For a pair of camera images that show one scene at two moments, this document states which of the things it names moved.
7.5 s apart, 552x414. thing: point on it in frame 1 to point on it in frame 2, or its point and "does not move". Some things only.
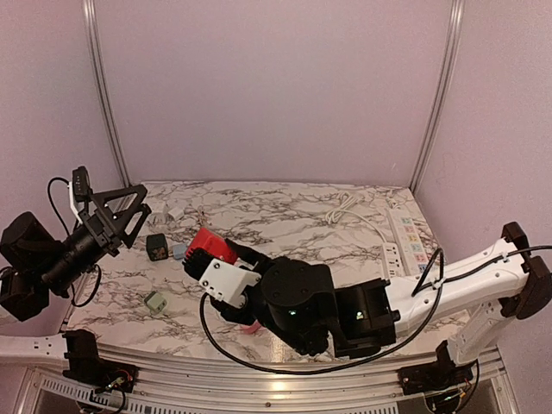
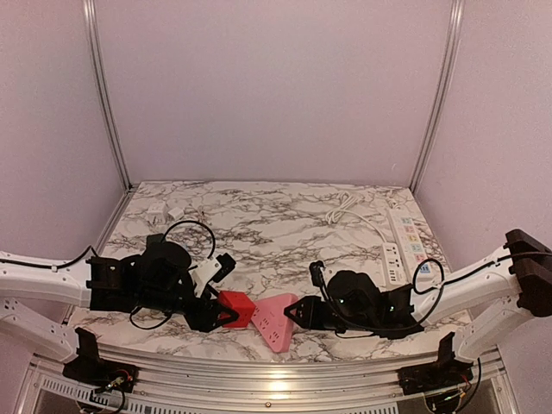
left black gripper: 103,231 to 203,319
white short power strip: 392,260 does not move
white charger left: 158,215 does not move
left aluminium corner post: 105,88 does not move
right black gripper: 253,256 to 310,320
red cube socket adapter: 216,244 to 240,301
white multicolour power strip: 412,250 does not move
